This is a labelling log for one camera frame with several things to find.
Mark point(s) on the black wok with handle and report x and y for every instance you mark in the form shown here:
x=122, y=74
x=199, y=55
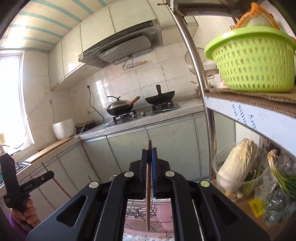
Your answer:
x=160, y=98

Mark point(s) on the pink cup right side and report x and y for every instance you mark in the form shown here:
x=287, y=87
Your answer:
x=165, y=217

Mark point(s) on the white rice cooker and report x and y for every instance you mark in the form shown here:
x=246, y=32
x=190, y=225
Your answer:
x=64, y=129

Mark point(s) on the wooden cutting board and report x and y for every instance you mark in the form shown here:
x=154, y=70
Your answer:
x=47, y=150

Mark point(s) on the gas stove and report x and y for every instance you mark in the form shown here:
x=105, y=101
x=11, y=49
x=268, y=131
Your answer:
x=134, y=115

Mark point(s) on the cardboard shelf board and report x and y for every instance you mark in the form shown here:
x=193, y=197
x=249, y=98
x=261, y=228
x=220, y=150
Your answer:
x=283, y=103

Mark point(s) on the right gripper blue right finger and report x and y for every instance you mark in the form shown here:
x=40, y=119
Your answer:
x=155, y=162

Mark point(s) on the green plastic basket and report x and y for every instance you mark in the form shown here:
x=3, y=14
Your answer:
x=255, y=59

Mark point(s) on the floral white cloth mat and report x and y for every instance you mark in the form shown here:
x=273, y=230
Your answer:
x=145, y=237

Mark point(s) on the range hood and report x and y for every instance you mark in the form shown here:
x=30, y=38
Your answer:
x=129, y=43

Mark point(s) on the green onions in bag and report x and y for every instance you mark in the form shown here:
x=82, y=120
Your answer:
x=277, y=190

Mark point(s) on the pink drip tray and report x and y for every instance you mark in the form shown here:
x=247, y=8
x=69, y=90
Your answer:
x=143, y=229

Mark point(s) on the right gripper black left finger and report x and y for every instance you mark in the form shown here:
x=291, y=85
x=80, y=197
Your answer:
x=143, y=172

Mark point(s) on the left hand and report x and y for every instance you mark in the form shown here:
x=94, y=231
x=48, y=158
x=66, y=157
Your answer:
x=26, y=218

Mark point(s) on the metal wire utensil rack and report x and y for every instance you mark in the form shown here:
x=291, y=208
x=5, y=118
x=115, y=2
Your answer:
x=136, y=213

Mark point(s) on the wooden chopstick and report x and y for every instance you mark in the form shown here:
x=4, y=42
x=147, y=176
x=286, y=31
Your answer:
x=148, y=186

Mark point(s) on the black wok with lid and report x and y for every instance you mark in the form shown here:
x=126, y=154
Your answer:
x=120, y=106

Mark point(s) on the napa cabbage in bag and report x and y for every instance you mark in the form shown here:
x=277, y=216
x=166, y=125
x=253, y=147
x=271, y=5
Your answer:
x=236, y=167

